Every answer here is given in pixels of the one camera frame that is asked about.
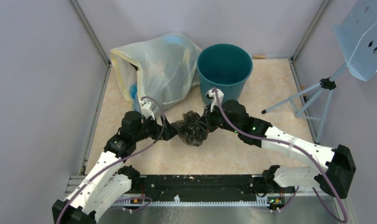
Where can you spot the black plastic trash bag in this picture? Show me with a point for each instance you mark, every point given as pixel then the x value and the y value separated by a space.
pixel 189 131

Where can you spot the light blue tripod stand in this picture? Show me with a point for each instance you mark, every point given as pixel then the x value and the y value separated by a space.
pixel 309 96

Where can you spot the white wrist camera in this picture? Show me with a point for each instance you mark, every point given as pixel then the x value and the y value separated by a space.
pixel 216 96
pixel 146 108

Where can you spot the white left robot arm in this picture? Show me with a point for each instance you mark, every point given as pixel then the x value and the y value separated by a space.
pixel 109 179

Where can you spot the aluminium frame rails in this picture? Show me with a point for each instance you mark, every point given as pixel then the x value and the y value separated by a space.
pixel 89 136

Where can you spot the white translucent trash bag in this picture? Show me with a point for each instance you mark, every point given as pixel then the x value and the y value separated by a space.
pixel 163 68

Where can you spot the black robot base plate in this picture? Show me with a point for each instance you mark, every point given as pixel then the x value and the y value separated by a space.
pixel 205 188

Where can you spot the teal plastic trash bin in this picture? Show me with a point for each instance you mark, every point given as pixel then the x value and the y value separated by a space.
pixel 226 67

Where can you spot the perforated light blue metal panel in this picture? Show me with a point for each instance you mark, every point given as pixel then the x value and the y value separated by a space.
pixel 357 39

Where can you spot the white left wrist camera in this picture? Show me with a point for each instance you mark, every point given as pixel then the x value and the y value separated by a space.
pixel 146 108

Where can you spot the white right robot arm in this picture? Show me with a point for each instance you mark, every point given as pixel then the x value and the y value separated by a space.
pixel 330 168

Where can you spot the small wooden block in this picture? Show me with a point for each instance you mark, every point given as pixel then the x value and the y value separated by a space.
pixel 259 57

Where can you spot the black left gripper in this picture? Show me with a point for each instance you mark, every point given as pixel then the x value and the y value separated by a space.
pixel 157 128

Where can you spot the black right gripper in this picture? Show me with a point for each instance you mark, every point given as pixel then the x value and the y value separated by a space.
pixel 206 120

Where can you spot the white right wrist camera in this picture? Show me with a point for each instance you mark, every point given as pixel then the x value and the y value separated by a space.
pixel 216 96

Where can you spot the white slotted cable duct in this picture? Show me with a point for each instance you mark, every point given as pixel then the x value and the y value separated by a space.
pixel 260 202

